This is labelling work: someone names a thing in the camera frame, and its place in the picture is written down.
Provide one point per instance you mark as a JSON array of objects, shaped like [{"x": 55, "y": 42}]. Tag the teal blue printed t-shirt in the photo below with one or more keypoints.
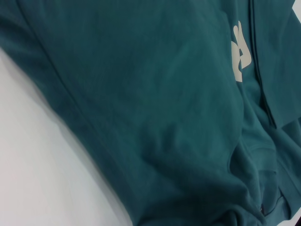
[{"x": 141, "y": 94}]

